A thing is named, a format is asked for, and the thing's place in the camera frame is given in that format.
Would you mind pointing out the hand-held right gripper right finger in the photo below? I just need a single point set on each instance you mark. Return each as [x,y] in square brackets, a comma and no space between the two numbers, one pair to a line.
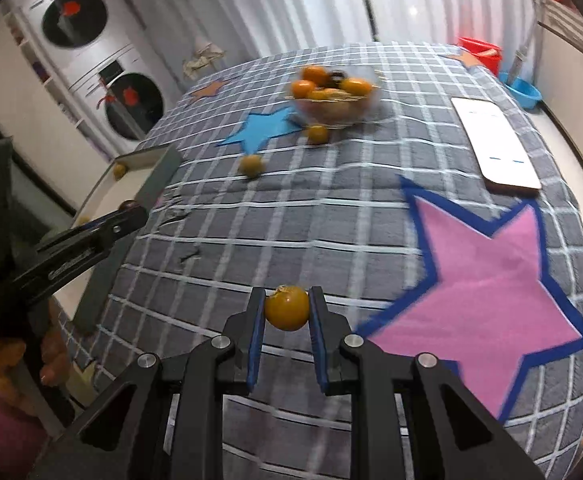
[319,340]

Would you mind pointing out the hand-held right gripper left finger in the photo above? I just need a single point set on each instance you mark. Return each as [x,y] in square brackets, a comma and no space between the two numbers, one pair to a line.
[256,340]

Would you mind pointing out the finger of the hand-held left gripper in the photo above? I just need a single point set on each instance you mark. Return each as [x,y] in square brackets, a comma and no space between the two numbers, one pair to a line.
[121,222]

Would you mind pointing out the yellow cherry tomato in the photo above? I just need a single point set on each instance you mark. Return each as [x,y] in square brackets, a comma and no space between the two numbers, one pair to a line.
[317,133]
[324,94]
[357,85]
[287,308]

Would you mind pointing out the green kiwi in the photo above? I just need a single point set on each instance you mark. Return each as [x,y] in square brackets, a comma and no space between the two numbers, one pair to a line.
[119,169]
[250,165]

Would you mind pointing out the white box with grey rim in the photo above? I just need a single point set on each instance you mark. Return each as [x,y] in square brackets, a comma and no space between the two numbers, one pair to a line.
[156,175]

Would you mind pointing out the person's left hand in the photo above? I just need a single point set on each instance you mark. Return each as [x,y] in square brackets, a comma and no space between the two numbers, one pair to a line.
[6,362]

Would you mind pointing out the dark plum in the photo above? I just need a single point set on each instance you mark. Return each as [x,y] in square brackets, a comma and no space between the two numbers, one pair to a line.
[130,205]
[336,78]

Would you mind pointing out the white front-load washing machine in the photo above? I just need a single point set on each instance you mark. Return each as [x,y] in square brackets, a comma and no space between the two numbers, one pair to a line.
[134,105]
[73,17]

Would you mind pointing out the grey checked blanket with stars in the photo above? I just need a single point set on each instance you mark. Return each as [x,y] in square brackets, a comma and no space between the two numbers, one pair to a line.
[321,210]

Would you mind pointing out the crumpled cloth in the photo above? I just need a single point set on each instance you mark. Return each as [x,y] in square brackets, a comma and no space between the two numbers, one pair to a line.
[201,59]

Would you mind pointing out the small orange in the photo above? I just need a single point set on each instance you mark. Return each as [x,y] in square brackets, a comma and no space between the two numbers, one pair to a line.
[301,89]
[313,74]

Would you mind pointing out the glass bowl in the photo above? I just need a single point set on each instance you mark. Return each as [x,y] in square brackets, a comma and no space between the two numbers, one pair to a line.
[336,110]

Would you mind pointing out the smartphone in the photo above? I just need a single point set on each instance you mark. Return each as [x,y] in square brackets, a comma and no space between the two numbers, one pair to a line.
[496,145]

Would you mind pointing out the white curtain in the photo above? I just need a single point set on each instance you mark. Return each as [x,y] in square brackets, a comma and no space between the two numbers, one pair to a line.
[281,5]

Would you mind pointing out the blue basin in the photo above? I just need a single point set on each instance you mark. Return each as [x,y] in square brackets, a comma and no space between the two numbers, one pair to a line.
[521,91]

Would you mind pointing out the red bucket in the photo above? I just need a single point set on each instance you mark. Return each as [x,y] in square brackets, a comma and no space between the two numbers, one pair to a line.
[479,54]

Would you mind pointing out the mop pole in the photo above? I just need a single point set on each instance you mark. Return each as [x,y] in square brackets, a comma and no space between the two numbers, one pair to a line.
[521,55]

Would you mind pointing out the striped towel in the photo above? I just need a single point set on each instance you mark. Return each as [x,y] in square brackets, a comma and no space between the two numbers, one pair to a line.
[569,17]

